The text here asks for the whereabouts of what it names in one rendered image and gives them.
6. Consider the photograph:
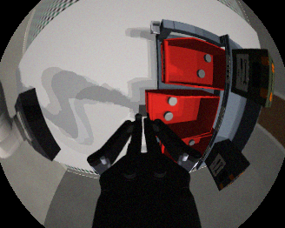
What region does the olive green case with orange latches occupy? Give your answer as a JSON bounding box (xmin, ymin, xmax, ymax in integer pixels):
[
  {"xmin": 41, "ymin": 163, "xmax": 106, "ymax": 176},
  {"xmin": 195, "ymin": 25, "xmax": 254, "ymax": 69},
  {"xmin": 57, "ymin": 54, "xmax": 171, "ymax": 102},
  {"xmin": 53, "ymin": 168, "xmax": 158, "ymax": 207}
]
[{"xmin": 231, "ymin": 49, "xmax": 275, "ymax": 108}]

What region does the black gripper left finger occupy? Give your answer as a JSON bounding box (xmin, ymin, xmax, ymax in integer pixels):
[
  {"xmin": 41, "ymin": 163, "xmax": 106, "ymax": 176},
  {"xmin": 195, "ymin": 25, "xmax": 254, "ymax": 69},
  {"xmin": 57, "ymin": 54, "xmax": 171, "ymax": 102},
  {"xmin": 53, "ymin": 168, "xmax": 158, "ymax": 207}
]
[{"xmin": 87, "ymin": 104, "xmax": 143, "ymax": 179}]

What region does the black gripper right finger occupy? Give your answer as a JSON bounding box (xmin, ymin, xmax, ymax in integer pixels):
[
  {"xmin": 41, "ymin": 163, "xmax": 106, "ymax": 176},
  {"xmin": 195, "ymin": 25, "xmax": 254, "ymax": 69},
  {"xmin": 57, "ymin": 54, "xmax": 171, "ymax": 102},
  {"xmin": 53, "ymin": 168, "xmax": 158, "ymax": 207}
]
[{"xmin": 142, "ymin": 104, "xmax": 202, "ymax": 178}]

